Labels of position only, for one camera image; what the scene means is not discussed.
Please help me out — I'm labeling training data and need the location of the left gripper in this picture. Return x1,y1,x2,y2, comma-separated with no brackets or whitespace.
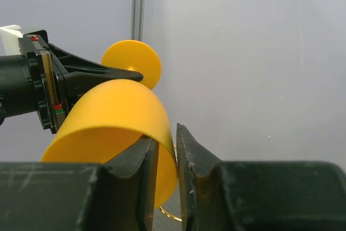
16,28,143,134

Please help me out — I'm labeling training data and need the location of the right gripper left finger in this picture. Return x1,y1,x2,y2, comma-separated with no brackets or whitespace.
105,135,159,230

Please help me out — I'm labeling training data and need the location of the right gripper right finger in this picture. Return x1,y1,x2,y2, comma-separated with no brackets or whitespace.
176,123,224,230

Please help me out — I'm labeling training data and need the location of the orange goblet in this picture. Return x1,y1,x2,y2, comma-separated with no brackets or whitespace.
42,39,178,207

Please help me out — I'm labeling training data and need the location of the gold wire wine glass rack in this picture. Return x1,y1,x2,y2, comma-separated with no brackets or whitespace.
158,144,182,223

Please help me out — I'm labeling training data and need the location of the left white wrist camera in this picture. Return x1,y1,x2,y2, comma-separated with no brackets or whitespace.
1,25,23,55

